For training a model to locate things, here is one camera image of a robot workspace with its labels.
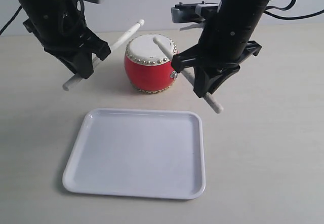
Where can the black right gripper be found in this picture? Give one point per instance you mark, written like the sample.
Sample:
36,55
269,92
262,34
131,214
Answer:
212,68

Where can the white plastic tray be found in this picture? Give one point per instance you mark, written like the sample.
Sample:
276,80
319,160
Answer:
138,153

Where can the small red drum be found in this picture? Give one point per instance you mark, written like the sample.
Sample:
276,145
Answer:
146,66

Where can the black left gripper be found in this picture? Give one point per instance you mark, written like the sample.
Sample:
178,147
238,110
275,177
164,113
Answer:
67,49

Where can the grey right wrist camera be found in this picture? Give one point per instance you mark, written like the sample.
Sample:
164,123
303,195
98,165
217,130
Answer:
194,12

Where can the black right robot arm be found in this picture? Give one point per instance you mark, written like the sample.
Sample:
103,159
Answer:
224,42

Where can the white wooden drumstick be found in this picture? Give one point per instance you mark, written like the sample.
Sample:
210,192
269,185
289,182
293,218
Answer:
76,78
208,97

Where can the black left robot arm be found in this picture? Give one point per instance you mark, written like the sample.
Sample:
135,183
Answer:
61,28

